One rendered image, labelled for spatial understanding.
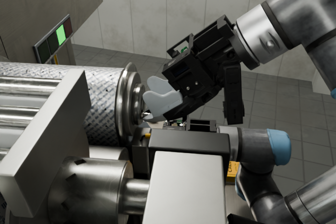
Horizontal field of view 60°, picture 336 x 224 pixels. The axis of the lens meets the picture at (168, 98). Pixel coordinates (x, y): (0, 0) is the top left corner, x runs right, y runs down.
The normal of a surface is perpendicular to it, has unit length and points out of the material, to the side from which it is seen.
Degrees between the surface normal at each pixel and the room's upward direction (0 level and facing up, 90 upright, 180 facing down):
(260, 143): 37
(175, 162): 0
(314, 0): 62
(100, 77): 14
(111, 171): 3
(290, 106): 0
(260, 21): 52
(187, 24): 90
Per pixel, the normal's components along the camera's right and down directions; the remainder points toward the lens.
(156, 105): -0.10, 0.59
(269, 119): 0.00, -0.81
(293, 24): -0.23, 0.43
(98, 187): -0.04, -0.48
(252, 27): -0.54, -0.07
